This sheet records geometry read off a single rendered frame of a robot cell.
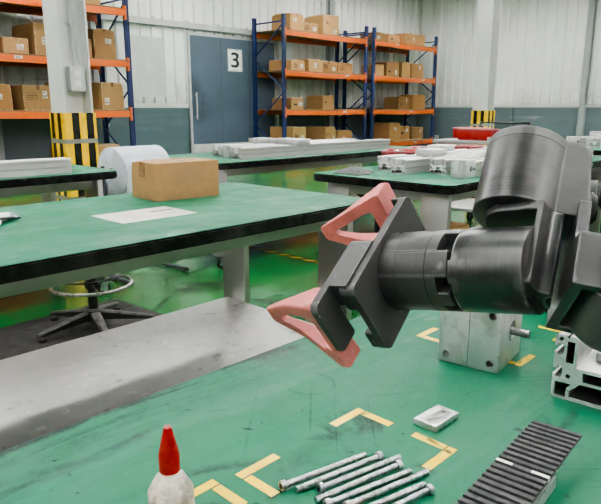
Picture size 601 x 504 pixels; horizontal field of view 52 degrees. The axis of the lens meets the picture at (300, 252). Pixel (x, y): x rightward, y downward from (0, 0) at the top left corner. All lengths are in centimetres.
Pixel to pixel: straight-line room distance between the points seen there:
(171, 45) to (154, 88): 94
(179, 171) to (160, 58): 1016
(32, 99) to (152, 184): 793
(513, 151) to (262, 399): 49
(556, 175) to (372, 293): 15
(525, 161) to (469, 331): 51
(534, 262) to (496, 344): 51
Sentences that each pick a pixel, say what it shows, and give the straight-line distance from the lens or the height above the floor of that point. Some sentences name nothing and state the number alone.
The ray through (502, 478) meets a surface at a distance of 63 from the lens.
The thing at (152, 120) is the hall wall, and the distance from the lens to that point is 1250.
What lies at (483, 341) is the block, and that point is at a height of 82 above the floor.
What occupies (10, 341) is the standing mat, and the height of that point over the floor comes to 2.
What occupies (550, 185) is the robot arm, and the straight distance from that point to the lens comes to 44.
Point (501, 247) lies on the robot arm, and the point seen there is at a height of 106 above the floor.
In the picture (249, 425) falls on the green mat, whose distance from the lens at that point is 75.
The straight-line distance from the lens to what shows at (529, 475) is 64.
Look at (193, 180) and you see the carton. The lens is 259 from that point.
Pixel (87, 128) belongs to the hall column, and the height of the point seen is 96.
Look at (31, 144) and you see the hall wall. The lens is 1141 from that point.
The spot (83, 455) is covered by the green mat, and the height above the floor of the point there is 78.
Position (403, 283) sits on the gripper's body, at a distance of 43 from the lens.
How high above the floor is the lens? 114
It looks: 13 degrees down
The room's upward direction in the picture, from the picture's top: straight up
